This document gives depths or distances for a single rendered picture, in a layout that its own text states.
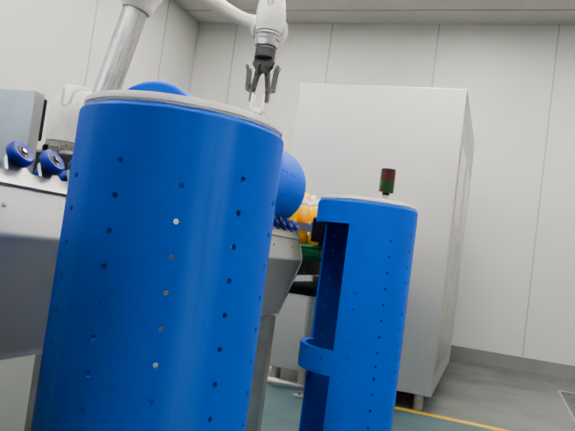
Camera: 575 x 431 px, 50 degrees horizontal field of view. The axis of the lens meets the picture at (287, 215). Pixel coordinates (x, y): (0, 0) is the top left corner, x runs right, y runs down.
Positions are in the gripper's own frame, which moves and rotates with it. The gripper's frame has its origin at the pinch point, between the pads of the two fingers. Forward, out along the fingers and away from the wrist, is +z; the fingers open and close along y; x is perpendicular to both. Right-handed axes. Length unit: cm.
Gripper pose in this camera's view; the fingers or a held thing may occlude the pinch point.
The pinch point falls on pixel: (257, 103)
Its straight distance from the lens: 230.0
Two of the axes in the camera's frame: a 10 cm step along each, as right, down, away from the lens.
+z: -1.4, 9.9, -0.5
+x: 3.1, 0.9, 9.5
